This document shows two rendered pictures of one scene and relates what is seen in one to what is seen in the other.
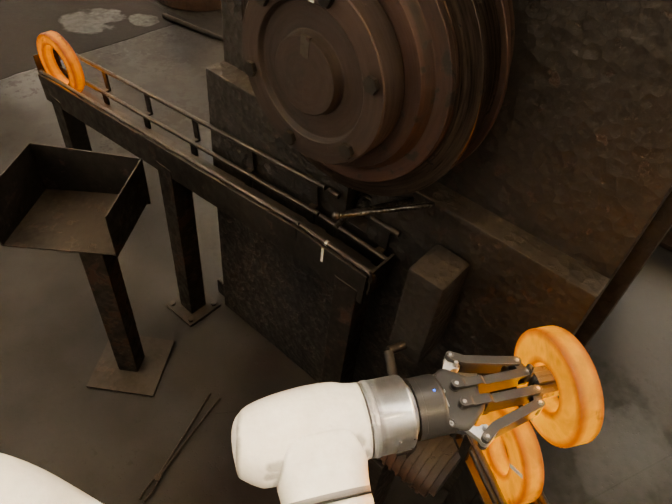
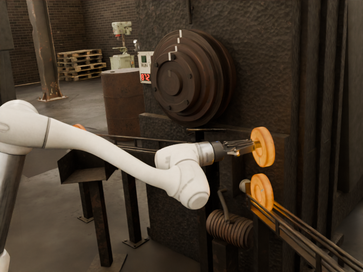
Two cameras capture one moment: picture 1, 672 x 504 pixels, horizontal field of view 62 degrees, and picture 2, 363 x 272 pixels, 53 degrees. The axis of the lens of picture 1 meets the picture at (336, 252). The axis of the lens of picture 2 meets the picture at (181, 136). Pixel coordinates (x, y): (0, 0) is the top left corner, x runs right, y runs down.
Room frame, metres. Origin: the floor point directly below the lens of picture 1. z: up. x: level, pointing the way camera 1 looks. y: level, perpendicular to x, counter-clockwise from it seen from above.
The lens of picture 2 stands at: (-0.93, -0.17, 1.36)
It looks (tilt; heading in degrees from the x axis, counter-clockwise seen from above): 17 degrees down; 7
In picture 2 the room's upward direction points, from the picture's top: 4 degrees counter-clockwise
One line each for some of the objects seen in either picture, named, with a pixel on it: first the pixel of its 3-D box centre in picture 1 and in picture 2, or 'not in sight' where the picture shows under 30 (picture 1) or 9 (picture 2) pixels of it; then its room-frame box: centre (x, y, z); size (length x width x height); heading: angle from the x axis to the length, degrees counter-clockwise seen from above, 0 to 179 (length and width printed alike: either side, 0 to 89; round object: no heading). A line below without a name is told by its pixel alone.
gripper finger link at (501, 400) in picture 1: (498, 401); (241, 148); (0.37, -0.22, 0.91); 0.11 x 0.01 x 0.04; 108
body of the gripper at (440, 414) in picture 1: (444, 402); (222, 150); (0.36, -0.16, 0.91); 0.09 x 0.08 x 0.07; 109
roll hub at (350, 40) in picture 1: (316, 71); (174, 82); (0.75, 0.06, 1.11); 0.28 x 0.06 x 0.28; 54
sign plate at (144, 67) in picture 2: not in sight; (155, 67); (1.12, 0.22, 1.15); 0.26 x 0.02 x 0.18; 54
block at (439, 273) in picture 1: (428, 305); (232, 170); (0.71, -0.19, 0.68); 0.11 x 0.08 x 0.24; 144
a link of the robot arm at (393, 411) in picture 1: (387, 414); (204, 153); (0.34, -0.09, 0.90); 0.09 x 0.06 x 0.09; 19
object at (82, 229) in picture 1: (100, 286); (95, 211); (0.90, 0.60, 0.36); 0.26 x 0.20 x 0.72; 89
